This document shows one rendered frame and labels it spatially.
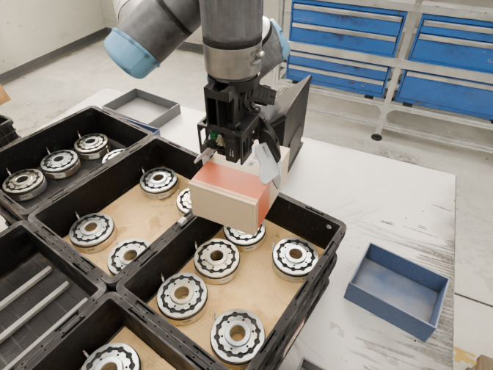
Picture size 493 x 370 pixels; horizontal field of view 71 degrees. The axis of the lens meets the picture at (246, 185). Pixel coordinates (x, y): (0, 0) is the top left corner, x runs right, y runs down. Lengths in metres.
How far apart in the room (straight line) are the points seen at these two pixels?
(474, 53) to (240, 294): 2.11
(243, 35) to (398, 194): 0.93
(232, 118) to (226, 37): 0.11
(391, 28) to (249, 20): 2.08
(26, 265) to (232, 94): 0.67
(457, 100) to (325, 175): 1.54
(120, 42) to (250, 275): 0.53
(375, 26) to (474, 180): 1.19
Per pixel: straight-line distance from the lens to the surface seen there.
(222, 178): 0.57
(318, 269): 0.70
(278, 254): 0.79
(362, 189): 1.23
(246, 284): 0.78
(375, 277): 1.00
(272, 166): 0.55
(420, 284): 1.03
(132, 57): 0.53
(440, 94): 2.62
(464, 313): 1.95
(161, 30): 0.52
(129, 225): 0.93
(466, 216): 2.40
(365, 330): 0.92
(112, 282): 0.71
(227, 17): 0.42
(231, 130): 0.48
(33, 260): 0.95
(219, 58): 0.44
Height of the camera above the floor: 1.50
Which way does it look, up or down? 43 degrees down
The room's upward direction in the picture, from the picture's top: straight up
